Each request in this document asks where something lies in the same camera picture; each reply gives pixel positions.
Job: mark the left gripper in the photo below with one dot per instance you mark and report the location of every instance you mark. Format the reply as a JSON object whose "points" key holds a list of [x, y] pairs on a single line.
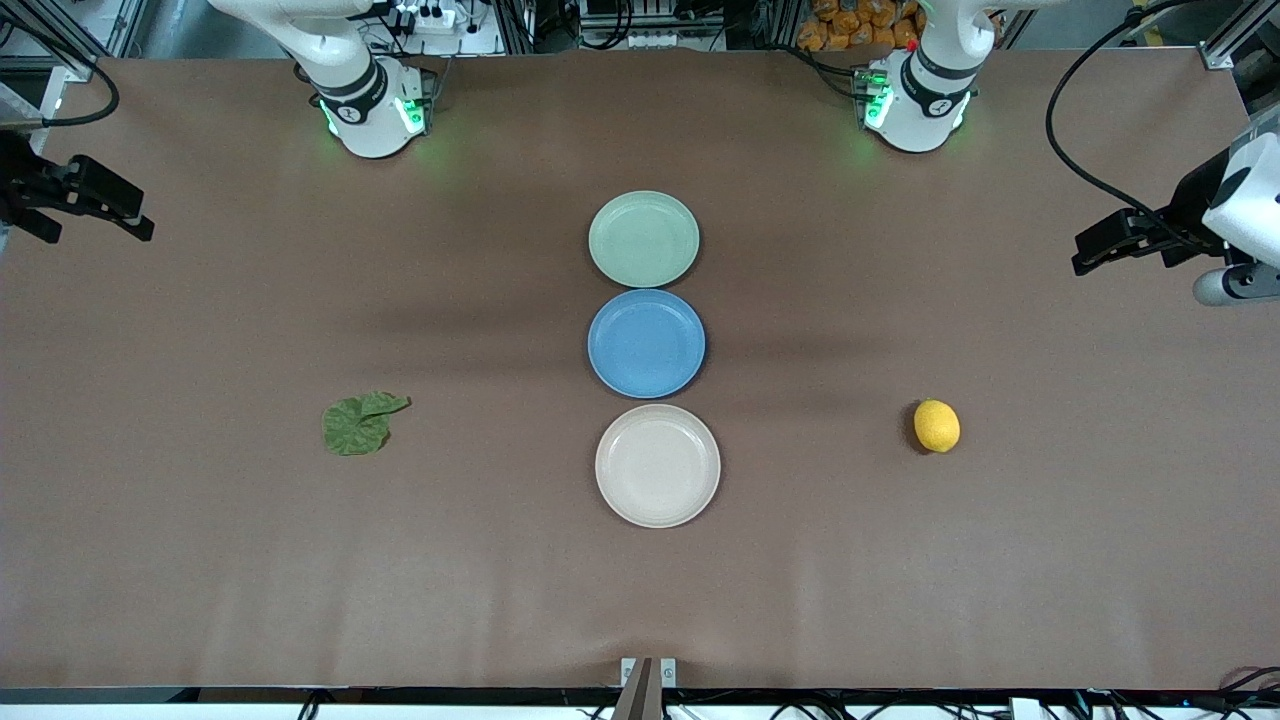
{"points": [[1186, 212]]}

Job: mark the beige plate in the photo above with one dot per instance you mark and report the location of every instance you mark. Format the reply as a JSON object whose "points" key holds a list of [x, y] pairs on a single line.
{"points": [[657, 465]]}

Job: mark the bag of orange snacks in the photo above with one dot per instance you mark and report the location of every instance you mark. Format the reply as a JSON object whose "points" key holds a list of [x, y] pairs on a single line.
{"points": [[850, 25]]}

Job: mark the yellow lemon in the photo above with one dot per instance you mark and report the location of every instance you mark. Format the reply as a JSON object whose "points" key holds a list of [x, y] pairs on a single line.
{"points": [[937, 426]]}

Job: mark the brown wooden post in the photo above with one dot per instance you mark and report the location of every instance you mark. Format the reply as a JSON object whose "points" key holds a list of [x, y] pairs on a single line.
{"points": [[640, 695]]}

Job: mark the pale green plate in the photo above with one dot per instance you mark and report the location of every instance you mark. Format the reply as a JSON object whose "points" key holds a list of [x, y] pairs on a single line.
{"points": [[643, 238]]}

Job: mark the blue plate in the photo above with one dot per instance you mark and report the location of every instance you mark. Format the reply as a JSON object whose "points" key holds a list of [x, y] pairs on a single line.
{"points": [[646, 343]]}

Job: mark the silver aluminium frame rail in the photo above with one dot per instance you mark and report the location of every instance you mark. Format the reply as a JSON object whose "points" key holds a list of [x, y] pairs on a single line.
{"points": [[60, 35]]}

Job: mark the silver aluminium frame corner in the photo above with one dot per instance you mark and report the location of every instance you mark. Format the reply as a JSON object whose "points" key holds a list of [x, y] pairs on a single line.
{"points": [[1240, 25]]}

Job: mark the green lettuce leaf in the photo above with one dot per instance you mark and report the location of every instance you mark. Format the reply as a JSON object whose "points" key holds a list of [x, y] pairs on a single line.
{"points": [[355, 428]]}

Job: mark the grey metal table bracket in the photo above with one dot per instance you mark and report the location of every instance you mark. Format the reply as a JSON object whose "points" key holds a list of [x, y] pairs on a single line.
{"points": [[668, 672]]}

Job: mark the white power strip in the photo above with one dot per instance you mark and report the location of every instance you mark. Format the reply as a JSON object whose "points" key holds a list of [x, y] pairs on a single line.
{"points": [[435, 18]]}

